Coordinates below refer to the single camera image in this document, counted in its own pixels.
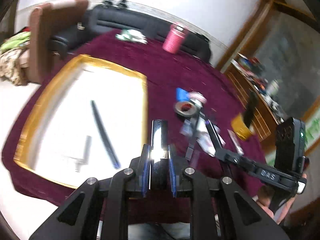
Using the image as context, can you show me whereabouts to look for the long black pen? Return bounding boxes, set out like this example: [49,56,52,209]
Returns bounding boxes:
[91,100,120,169]

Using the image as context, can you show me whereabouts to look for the black tape roll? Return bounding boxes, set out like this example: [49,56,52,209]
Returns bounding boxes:
[174,101,197,118]

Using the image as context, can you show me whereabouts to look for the blue battery pack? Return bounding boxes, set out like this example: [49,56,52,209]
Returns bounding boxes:
[176,88,189,102]

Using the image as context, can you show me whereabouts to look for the white charger plug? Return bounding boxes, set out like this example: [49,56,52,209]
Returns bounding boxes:
[70,135,92,172]

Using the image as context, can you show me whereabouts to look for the person's right hand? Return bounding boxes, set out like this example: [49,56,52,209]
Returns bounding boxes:
[253,186,310,225]

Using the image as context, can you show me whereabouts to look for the yellow tape roll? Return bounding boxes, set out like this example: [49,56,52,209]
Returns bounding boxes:
[231,113,254,141]

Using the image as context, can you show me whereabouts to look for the dark red table cloth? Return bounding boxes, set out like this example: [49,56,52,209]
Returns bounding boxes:
[1,29,267,224]

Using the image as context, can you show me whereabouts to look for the white tray with yellow tape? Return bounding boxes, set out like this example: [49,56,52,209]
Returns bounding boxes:
[14,55,148,189]

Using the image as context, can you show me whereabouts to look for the wooden shelf cabinet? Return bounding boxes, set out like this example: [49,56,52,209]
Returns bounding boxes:
[220,52,320,156]

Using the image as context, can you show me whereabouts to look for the pink knitted bottle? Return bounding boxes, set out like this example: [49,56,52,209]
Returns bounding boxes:
[162,23,188,54]

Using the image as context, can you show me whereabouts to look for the white and green cloth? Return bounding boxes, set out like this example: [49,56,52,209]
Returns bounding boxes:
[116,29,148,44]

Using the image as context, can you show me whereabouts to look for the black leather sofa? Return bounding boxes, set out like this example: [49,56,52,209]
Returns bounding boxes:
[48,4,212,63]

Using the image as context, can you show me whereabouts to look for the green and patterned blankets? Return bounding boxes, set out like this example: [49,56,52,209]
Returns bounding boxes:
[1,31,30,86]

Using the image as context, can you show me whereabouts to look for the brown armchair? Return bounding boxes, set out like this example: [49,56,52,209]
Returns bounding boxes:
[25,0,89,83]

